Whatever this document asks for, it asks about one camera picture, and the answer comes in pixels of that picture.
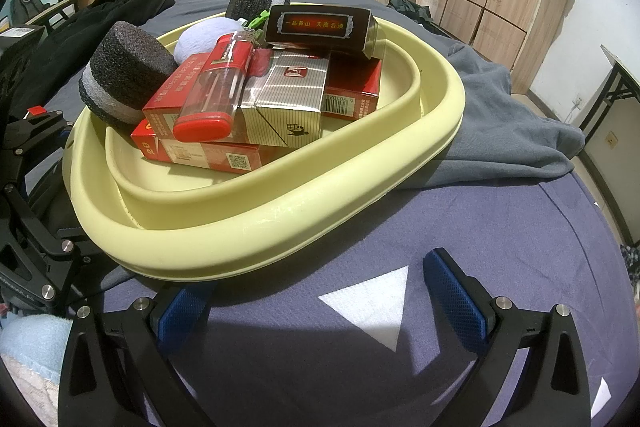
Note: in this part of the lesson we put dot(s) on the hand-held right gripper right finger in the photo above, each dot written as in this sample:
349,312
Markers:
452,299

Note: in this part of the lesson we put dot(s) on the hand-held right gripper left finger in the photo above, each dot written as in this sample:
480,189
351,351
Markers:
182,312

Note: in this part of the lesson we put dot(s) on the black backpack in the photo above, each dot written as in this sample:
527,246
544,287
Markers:
27,7

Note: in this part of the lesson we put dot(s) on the red clear lighter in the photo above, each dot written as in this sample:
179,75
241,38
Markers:
215,97

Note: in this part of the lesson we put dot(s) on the black jacket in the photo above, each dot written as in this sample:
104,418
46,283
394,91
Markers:
125,2

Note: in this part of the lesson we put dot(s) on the red box gold characters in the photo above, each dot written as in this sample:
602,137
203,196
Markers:
170,99

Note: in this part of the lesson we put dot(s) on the black folding table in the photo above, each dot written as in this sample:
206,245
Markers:
622,77

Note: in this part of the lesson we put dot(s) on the red gold cigarette box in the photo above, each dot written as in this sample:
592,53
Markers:
355,87

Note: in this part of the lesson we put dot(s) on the plaid clothes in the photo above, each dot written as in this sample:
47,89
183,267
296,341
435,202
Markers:
631,262

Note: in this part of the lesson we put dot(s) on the white wall socket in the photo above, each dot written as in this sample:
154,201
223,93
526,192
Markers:
576,103

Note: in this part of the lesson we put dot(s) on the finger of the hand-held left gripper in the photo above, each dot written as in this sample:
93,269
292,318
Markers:
65,257
35,132

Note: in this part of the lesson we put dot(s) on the open black suitcase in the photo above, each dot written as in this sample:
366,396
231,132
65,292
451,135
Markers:
405,4

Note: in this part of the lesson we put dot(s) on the blue-grey plush toy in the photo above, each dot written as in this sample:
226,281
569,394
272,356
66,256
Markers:
205,37

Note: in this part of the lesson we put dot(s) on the silver striped cigarette box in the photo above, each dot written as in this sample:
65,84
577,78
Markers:
290,99

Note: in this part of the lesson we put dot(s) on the pale yellow plastic basin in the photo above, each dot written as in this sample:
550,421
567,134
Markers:
250,227

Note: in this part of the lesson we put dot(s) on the light blue towel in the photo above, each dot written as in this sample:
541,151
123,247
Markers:
30,339

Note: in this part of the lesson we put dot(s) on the dark red cigarette box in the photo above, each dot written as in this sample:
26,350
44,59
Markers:
320,38

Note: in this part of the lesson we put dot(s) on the yellow wall socket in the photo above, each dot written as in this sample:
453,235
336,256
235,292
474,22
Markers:
611,140

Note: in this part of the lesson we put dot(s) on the grey cloth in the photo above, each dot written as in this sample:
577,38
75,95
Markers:
500,127

